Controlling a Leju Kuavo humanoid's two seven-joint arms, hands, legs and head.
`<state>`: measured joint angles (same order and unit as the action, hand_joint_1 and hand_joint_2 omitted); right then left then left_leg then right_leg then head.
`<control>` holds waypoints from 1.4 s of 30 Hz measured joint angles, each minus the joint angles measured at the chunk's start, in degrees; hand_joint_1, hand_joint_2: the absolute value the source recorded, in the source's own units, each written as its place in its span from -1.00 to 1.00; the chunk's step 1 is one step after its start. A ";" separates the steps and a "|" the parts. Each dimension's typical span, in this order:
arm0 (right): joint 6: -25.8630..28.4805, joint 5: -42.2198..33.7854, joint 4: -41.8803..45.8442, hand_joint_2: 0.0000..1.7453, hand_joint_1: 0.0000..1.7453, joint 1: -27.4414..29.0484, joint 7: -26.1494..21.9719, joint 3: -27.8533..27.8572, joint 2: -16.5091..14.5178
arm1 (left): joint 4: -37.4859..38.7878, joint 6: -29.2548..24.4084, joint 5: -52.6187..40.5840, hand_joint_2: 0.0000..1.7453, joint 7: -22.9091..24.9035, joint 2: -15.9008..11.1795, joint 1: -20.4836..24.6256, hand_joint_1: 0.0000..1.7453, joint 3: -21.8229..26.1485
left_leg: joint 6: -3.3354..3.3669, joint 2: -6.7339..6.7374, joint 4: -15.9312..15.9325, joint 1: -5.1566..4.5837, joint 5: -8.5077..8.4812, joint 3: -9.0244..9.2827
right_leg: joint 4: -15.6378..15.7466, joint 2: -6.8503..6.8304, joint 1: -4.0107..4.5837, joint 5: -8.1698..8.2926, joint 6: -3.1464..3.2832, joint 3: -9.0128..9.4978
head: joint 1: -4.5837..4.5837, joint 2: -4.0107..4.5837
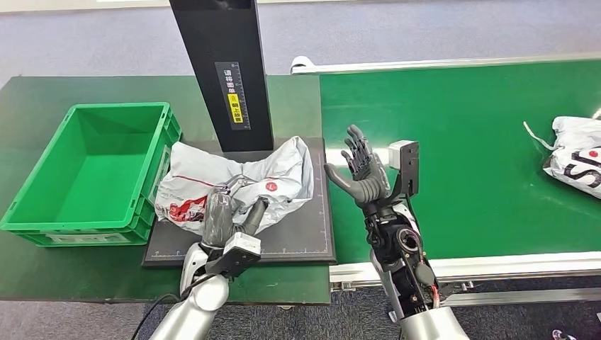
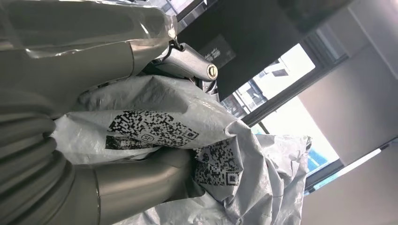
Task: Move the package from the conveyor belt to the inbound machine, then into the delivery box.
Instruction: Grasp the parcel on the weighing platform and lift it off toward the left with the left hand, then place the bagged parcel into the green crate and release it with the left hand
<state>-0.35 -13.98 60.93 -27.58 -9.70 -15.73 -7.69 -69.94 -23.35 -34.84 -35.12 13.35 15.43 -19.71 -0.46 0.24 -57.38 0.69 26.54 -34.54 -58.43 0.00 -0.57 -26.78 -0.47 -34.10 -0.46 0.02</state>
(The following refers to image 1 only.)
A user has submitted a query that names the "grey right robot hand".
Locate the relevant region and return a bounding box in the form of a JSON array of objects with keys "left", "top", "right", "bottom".
[{"left": 324, "top": 124, "right": 392, "bottom": 205}]

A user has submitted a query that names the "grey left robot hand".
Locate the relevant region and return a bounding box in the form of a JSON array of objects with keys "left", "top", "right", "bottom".
[{"left": 201, "top": 176, "right": 270, "bottom": 249}]

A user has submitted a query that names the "white package with red print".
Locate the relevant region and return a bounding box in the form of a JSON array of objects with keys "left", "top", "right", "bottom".
[{"left": 154, "top": 136, "right": 315, "bottom": 237}]

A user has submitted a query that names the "green conveyor belt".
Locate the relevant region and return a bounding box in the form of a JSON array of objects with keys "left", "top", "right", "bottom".
[{"left": 319, "top": 58, "right": 601, "bottom": 265}]

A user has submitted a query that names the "white package with black print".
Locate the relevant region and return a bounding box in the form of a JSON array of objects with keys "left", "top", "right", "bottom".
[{"left": 523, "top": 115, "right": 601, "bottom": 201}]

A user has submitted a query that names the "white crate label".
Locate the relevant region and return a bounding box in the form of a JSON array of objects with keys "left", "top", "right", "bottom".
[
  {"left": 147, "top": 144, "right": 173, "bottom": 208},
  {"left": 44, "top": 232, "right": 130, "bottom": 245}
]

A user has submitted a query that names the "green plastic crate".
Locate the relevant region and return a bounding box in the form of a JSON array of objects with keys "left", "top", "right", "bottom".
[{"left": 0, "top": 102, "right": 183, "bottom": 248}]

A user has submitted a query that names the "black scanner column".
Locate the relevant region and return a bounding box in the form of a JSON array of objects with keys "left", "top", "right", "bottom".
[{"left": 168, "top": 0, "right": 275, "bottom": 153}]

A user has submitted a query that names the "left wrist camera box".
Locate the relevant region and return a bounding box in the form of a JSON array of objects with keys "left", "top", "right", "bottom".
[{"left": 205, "top": 231, "right": 263, "bottom": 279}]

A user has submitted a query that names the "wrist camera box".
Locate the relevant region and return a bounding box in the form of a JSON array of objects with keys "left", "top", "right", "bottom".
[
  {"left": 388, "top": 140, "right": 421, "bottom": 198},
  {"left": 205, "top": 231, "right": 263, "bottom": 279}
]

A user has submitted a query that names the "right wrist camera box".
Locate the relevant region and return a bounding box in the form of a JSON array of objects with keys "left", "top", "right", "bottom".
[{"left": 388, "top": 140, "right": 421, "bottom": 198}]

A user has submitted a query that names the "black scanner base plate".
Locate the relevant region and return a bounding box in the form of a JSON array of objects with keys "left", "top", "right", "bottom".
[{"left": 141, "top": 137, "right": 337, "bottom": 268}]

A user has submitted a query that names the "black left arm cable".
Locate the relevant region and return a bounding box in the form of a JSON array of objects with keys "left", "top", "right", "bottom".
[{"left": 130, "top": 274, "right": 218, "bottom": 340}]

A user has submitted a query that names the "silver conveyor side rail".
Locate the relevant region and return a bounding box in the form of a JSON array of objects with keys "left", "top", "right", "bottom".
[
  {"left": 328, "top": 251, "right": 601, "bottom": 288},
  {"left": 289, "top": 50, "right": 601, "bottom": 76}
]

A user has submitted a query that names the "silver conveyor frame beam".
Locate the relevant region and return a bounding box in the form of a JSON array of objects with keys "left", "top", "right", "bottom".
[{"left": 439, "top": 287, "right": 601, "bottom": 308}]

